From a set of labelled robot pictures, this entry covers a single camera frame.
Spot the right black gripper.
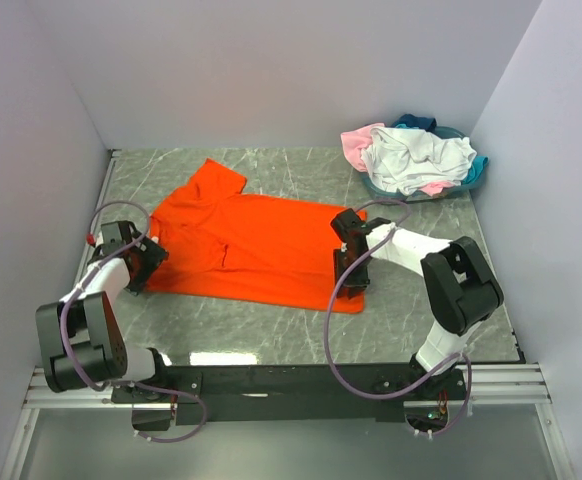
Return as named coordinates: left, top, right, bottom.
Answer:
left=333, top=248, right=371, bottom=299

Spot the orange t shirt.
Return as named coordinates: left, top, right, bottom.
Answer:
left=147, top=159, right=364, bottom=314

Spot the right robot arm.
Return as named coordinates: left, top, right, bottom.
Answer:
left=323, top=209, right=504, bottom=400

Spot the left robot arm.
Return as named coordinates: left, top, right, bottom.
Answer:
left=35, top=220, right=171, bottom=402

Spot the teal plastic basket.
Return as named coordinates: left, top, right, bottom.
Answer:
left=360, top=124, right=477, bottom=206

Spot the pink t shirt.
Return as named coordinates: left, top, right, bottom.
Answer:
left=341, top=123, right=475, bottom=197

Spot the dark blue t shirt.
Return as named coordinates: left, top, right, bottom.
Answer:
left=391, top=114, right=437, bottom=132

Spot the teal t shirt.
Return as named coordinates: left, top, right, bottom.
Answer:
left=461, top=156, right=489, bottom=189

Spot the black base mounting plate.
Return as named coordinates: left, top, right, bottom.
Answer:
left=111, top=363, right=470, bottom=431

